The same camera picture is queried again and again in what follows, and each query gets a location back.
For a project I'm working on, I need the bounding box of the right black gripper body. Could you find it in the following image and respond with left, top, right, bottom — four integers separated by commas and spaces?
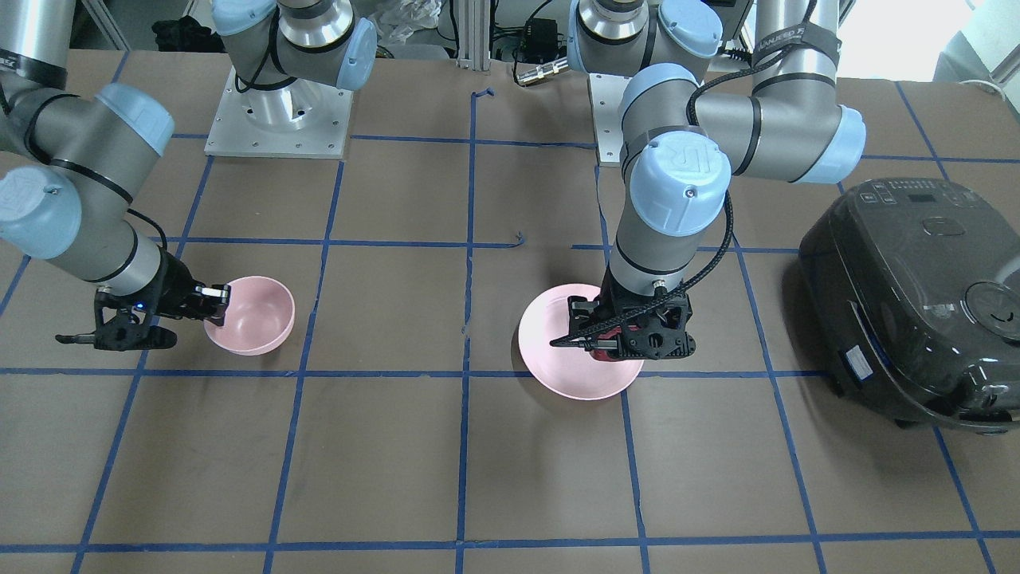
54, 250, 211, 352

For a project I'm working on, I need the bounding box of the pink plate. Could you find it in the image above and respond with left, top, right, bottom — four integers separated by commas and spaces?
518, 283, 644, 400

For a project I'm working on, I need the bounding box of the red apple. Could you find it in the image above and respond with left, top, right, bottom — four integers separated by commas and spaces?
590, 324, 641, 362

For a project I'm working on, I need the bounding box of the pink bowl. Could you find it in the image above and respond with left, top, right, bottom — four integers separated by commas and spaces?
203, 276, 296, 356

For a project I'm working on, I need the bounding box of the black rice cooker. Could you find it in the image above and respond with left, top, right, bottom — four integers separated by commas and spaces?
798, 178, 1019, 434

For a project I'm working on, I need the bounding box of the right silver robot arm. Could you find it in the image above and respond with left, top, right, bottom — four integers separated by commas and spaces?
2, 1, 378, 355

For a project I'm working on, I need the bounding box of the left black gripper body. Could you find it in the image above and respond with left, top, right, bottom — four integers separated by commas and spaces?
550, 269, 696, 360

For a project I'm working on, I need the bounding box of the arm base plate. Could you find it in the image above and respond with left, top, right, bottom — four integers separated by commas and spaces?
204, 69, 355, 159
589, 73, 631, 167

